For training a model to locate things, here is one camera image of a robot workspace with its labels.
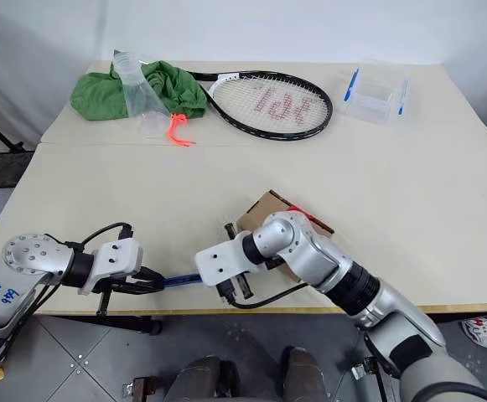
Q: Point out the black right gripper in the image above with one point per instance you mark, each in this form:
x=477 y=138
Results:
x=241 y=287

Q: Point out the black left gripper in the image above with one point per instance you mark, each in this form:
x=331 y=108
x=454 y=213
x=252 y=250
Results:
x=119 y=287

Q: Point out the blue pen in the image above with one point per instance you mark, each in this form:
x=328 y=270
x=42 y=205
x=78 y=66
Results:
x=182 y=279

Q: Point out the brown cardboard box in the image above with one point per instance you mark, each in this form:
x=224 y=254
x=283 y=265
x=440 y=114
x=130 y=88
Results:
x=260 y=213

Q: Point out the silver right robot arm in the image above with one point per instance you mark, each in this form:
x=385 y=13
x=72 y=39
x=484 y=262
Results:
x=310 y=259

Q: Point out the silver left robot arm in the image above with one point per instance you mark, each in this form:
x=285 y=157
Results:
x=25 y=259

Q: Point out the red tape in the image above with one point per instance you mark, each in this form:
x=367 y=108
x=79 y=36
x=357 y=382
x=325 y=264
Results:
x=299 y=210

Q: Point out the orange lace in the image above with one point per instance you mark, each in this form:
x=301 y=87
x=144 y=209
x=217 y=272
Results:
x=175 y=127

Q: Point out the black tennis racket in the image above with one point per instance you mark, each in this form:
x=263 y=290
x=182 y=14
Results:
x=243 y=123

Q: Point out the green cloth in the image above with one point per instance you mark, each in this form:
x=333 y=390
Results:
x=100 y=98

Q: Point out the clear plastic flask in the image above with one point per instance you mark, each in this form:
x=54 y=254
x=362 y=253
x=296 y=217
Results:
x=136 y=90

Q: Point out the clear container with blue clips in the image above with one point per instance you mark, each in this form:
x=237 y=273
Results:
x=375 y=92

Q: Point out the white and red sneaker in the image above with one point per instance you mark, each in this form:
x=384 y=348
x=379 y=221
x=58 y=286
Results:
x=480 y=331

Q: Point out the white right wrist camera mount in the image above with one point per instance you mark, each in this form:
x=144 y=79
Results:
x=222 y=261

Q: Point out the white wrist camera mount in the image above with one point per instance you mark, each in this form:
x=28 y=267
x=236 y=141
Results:
x=115 y=257
x=222 y=261

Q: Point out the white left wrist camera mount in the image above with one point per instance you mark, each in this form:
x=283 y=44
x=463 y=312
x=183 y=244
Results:
x=115 y=257

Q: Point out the black table leg frame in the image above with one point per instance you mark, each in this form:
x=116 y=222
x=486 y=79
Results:
x=138 y=324

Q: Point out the metal caster bracket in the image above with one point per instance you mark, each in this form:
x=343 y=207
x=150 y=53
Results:
x=140 y=385
x=364 y=368

